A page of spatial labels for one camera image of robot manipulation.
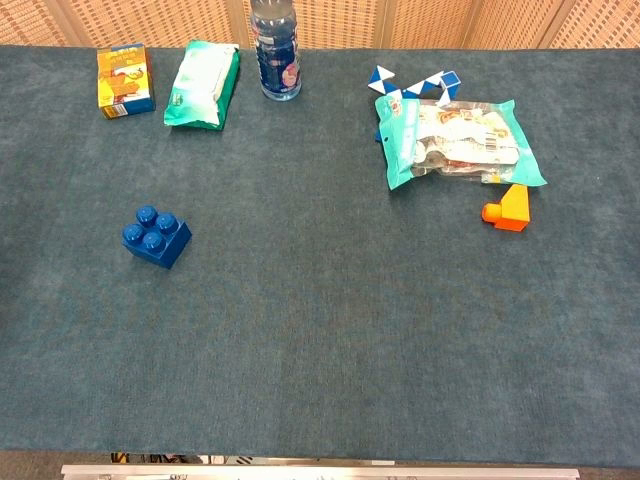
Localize blue plastic drink bottle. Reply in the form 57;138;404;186
249;0;303;103

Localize aluminium profile rail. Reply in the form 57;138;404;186
60;463;581;480

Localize woven wooden folding screen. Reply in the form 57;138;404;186
0;0;640;50

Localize teal clear snack bag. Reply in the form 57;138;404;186
374;94;548;192

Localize teal felt table cloth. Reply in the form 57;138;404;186
0;44;640;469

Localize blue white snake puzzle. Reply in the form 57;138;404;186
367;64;461;144

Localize orange toy block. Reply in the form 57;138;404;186
481;183;532;233

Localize blue four-stud building block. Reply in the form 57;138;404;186
121;205;193;270

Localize orange yellow drink carton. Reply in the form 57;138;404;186
96;43;157;121

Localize tangled dark cables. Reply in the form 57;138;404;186
110;452;201;465

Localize green wet wipes pack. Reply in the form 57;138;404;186
163;39;241;132

